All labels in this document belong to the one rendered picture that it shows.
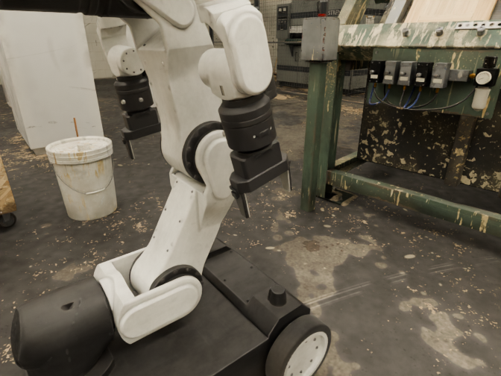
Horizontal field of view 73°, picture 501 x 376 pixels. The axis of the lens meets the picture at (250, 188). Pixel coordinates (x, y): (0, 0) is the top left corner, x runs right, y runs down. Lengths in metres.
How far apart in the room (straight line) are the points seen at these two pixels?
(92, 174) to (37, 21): 1.56
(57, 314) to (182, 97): 0.50
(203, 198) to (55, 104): 2.46
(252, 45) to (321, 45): 1.10
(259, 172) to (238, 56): 0.21
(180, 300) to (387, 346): 0.65
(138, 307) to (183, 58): 0.52
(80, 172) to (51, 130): 1.38
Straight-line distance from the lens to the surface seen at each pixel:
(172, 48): 0.67
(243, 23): 0.50
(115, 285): 0.84
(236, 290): 1.00
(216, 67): 0.55
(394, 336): 1.22
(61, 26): 3.12
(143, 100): 0.96
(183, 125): 0.72
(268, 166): 0.61
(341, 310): 1.26
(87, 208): 1.88
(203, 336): 0.92
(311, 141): 1.70
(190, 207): 0.79
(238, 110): 0.54
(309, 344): 0.96
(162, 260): 0.83
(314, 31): 1.61
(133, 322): 0.81
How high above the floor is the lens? 0.84
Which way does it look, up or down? 24 degrees down
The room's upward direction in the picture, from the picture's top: straight up
